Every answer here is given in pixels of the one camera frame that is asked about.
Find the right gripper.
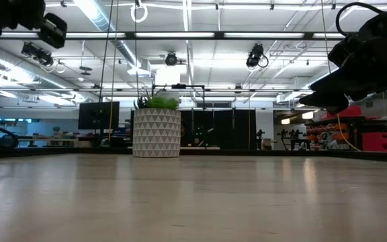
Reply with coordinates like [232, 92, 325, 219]
[299, 5, 387, 114]

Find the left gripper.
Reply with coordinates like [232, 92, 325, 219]
[0, 0, 69, 50]

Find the red tool cabinet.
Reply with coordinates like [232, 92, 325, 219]
[360, 131, 387, 153]

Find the black partition screen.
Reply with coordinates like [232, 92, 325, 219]
[179, 109, 258, 151]

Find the black background monitor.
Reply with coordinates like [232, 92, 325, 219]
[78, 101, 121, 130]

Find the potted succulent in patterned pot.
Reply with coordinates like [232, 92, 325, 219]
[132, 87, 182, 159]

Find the black ceiling mounted camera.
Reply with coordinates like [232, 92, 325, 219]
[245, 42, 269, 69]
[20, 42, 55, 67]
[164, 51, 180, 67]

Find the black aluminium table frame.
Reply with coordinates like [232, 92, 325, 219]
[0, 30, 387, 164]

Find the white hanging cable loop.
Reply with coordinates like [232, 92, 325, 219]
[130, 2, 149, 24]

